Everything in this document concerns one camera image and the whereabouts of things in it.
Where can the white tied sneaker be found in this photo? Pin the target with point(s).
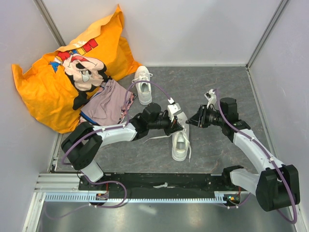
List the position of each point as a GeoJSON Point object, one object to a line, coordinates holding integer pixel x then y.
{"type": "Point", "coordinates": [143, 88]}

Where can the slotted aluminium cable duct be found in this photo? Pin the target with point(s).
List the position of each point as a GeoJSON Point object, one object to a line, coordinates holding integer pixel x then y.
{"type": "Point", "coordinates": [218, 198]}

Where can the white sneaker with laces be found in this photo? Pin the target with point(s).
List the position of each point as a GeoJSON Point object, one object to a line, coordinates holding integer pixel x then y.
{"type": "Point", "coordinates": [180, 140]}

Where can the orange cartoon print bag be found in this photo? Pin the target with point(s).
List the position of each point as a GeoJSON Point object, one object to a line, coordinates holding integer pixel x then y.
{"type": "Point", "coordinates": [59, 84]}

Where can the pink patterned cloth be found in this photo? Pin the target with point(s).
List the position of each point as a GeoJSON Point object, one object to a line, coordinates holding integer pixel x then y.
{"type": "Point", "coordinates": [107, 106]}

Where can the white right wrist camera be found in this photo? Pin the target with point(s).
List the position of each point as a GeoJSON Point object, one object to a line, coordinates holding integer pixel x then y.
{"type": "Point", "coordinates": [211, 98]}

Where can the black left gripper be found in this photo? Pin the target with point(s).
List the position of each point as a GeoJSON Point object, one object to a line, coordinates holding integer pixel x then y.
{"type": "Point", "coordinates": [171, 130]}

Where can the white tape scrap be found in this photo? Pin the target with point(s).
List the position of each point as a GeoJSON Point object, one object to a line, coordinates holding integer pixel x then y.
{"type": "Point", "coordinates": [165, 185]}

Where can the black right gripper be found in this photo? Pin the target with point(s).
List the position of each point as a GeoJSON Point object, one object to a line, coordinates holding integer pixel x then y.
{"type": "Point", "coordinates": [199, 119]}

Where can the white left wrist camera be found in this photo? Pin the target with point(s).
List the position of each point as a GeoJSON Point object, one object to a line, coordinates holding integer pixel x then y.
{"type": "Point", "coordinates": [174, 109]}

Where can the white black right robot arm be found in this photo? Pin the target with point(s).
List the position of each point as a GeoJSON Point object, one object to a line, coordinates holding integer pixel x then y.
{"type": "Point", "coordinates": [276, 185]}

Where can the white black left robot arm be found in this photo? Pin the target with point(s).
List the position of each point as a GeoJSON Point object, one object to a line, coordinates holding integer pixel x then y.
{"type": "Point", "coordinates": [82, 145]}

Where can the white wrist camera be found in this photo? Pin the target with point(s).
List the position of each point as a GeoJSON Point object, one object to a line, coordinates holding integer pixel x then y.
{"type": "Point", "coordinates": [174, 109]}
{"type": "Point", "coordinates": [211, 98]}

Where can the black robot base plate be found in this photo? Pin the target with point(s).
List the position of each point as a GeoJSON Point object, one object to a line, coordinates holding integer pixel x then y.
{"type": "Point", "coordinates": [171, 185]}

